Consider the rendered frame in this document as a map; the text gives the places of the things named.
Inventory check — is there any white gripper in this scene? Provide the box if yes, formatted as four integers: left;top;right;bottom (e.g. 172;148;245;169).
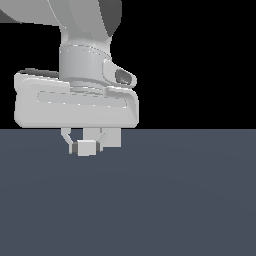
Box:
13;68;140;156

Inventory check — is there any white charger block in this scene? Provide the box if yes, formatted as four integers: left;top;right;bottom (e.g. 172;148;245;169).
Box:
76;139;98;157

